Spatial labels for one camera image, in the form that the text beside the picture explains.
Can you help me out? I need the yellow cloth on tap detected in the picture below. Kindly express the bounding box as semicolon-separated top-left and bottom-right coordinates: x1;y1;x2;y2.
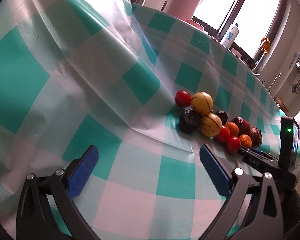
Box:
260;37;271;54

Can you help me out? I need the white lotion bottle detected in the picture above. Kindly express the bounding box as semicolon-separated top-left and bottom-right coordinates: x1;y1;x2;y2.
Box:
221;23;239;49

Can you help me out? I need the large orange tangerine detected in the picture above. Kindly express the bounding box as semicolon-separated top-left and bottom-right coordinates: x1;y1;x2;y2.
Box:
238;134;252;148

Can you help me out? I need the gripper mounted camera display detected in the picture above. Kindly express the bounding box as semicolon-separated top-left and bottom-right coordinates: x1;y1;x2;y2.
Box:
279;116;299;170

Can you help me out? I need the small orange tangerine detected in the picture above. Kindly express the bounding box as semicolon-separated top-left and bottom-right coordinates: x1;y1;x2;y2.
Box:
224;122;239;137

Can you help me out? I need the small dark passion fruit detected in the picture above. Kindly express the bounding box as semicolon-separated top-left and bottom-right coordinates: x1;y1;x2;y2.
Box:
215;110;228;126

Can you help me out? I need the green checkered tablecloth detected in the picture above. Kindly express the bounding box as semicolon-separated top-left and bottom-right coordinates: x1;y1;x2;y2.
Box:
0;0;282;239

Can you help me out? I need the yellow striped pepino melon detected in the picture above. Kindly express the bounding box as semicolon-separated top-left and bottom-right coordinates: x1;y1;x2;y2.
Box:
199;113;222;138

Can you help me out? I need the wrinkled red apple with stem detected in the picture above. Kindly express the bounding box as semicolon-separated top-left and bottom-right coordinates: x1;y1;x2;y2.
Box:
248;126;263;148

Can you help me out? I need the hidden small red tomato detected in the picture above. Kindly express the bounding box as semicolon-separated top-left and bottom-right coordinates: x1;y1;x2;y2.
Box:
175;90;192;107

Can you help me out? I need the dark red wrinkled apple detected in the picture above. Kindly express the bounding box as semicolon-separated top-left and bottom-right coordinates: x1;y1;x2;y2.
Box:
231;116;250;135

